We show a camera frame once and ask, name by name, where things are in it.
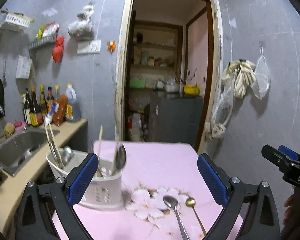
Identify brown sauce packet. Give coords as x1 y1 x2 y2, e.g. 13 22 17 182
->
52 94 68 126

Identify white work gloves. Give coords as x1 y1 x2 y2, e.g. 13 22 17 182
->
220 59 257 98

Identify large dark sauce jug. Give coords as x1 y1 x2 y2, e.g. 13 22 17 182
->
64 83 82 122

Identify silver spoon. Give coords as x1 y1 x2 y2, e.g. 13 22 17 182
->
112 142 127 177
163 195 191 240

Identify white paper packet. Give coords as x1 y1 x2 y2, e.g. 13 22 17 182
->
15 55 33 79

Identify yellow bowl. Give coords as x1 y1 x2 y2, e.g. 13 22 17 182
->
183 84 200 95

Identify red plastic bag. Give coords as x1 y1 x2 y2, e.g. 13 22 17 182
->
52 36 65 63

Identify green box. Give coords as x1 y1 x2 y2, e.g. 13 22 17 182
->
129 79 146 88

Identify pink floral tablecloth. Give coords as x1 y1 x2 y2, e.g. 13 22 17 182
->
51 140 244 240

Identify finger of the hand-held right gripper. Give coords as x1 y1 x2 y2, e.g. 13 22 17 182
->
277 145 300 161
261 144 290 173

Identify metal wall rack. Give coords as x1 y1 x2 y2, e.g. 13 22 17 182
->
28 34 59 50

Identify white knotted rope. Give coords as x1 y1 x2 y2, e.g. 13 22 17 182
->
204 121 227 140

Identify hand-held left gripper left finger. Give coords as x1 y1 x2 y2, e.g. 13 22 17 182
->
15 152 99 240

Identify grey cabinet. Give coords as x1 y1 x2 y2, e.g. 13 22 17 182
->
145 94 204 147

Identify wooden door frame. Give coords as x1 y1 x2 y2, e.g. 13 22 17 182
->
114 0 224 155

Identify dark sauce bottle brown cap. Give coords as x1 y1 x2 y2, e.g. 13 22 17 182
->
29 87 43 127

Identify steel sink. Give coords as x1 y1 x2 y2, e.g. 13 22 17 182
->
0 127 60 177

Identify beige countertop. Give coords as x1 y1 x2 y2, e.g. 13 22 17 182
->
0 118 88 235

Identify person's right hand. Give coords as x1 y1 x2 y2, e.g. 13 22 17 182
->
284 185 300 227

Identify tan scrubber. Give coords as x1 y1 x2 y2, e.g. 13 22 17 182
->
3 122 15 138

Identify small dark sauce bottle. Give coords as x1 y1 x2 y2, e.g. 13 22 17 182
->
22 94 32 125

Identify white blue seasoning pouch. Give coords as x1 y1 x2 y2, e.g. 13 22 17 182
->
44 102 59 125

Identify white plastic utensil holder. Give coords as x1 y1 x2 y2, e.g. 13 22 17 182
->
45 148 124 212

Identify long clear plastic bag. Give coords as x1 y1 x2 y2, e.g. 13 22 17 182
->
211 76 237 130

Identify white wall socket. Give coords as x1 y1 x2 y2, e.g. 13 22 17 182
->
77 39 102 55

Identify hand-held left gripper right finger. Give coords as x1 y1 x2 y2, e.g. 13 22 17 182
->
197 153 282 240

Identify grey plastic bag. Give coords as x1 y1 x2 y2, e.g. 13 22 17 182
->
67 4 95 40

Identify yellow green snack packet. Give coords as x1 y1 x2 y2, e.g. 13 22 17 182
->
35 24 47 40

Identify dark sauce bottle red cap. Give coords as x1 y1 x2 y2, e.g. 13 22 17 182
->
46 87 55 108

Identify white plastic basket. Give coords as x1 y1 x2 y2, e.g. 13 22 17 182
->
0 10 35 29

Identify red snack packet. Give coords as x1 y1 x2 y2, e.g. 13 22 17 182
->
44 22 60 37

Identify hanging metal utensil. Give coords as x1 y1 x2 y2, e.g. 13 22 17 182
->
2 55 8 87

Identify gold spoon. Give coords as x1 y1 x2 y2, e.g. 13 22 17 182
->
186 198 207 236

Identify wooden shelf unit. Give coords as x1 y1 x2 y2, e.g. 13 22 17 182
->
129 22 184 95

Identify dark sauce bottle yellow cap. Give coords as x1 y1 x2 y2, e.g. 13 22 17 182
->
39 85 48 120

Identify white plastic container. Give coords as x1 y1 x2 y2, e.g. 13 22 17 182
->
127 112 143 142

